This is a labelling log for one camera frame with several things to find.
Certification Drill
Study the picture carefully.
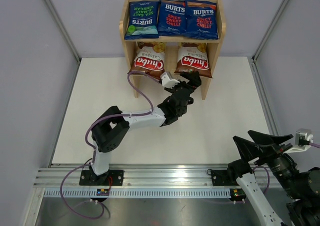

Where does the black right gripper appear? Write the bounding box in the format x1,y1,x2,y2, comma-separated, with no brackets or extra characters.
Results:
233,128,304,197

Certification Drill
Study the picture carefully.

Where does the brown Chuba cassava chips bag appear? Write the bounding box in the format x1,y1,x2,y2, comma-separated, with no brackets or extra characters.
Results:
129,42,166,80

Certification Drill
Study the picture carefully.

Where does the blue Burts spicy chilli bag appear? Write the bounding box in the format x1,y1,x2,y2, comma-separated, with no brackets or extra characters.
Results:
157,0,187,36

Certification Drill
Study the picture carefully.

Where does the blue Burts sea salt bag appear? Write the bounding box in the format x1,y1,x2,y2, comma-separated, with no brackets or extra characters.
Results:
124,1,160,40

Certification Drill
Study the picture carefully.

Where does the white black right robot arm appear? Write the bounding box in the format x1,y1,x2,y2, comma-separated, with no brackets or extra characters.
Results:
227,130,320,225

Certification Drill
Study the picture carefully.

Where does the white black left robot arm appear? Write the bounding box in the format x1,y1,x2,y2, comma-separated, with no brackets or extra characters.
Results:
79,72,202,186

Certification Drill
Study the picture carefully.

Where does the wooden two-tier shelf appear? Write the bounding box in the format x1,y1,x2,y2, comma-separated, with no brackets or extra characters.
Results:
118,0,227,100

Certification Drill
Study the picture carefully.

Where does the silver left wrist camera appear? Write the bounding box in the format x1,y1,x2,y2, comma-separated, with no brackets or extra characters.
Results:
160,72,180,89

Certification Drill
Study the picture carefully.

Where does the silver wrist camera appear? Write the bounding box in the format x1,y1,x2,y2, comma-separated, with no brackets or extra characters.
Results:
284,128,314,153
160,72,180,89

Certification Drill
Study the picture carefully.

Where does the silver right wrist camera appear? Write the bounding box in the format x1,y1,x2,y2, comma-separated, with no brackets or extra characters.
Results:
284,128,314,153

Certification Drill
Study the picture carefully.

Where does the grey aluminium frame post right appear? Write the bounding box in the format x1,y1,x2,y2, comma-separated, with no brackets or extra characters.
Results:
252,0,290,63

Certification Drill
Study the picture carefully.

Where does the grey aluminium frame post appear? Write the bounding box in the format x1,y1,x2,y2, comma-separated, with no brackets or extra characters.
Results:
252,0,290,63
43,0,82,65

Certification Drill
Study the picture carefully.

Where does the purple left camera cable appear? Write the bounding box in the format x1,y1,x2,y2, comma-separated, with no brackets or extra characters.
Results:
84,70,163,165

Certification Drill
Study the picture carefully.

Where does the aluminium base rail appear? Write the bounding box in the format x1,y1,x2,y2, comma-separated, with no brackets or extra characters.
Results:
33,164,239,198

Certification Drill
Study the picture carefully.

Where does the grey aluminium frame post left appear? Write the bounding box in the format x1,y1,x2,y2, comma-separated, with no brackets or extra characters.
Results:
43,0,82,65

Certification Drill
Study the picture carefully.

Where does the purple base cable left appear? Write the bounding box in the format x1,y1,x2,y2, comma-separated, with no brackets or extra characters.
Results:
59,162,111,220

